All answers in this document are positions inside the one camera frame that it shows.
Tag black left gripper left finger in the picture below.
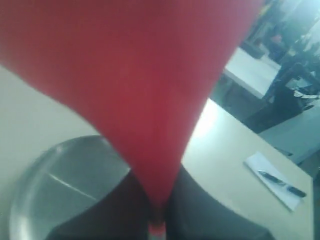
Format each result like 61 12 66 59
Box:
46 172 150 240

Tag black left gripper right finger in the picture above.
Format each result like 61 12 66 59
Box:
165 167 274 240

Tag red cloth napkin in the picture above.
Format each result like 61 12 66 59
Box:
0 0 262 240

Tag silver metal plate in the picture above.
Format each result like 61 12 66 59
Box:
9 135 130 240

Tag white paper sheet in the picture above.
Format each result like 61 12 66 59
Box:
244 152 307 212

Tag black pen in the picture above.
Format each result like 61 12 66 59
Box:
258 170 307 198

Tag white background table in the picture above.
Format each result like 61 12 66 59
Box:
223 47 281 99

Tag black background robot equipment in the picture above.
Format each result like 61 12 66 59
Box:
246 44 320 133

